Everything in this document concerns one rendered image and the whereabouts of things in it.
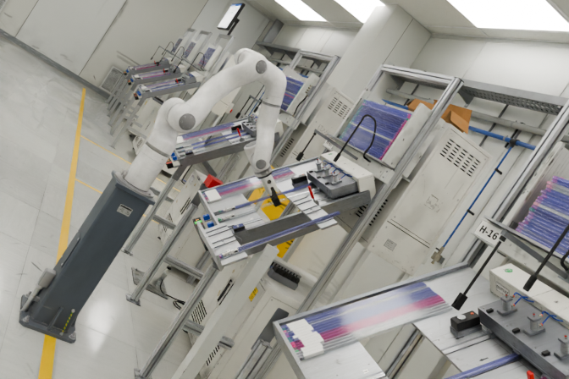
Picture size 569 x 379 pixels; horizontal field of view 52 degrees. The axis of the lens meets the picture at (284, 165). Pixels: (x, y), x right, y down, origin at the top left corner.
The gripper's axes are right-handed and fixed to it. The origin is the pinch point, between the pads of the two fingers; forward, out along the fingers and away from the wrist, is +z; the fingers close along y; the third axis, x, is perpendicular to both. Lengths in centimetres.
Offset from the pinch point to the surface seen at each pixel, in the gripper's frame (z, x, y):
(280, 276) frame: 34.4, 13.3, -5.9
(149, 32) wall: -42, -35, 860
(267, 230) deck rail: 1.9, 11.6, -21.0
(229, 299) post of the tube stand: 9, 40, -47
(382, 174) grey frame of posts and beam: 3, -48, -21
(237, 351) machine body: 51, 48, -21
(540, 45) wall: 38, -264, 131
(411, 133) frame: -10, -67, -23
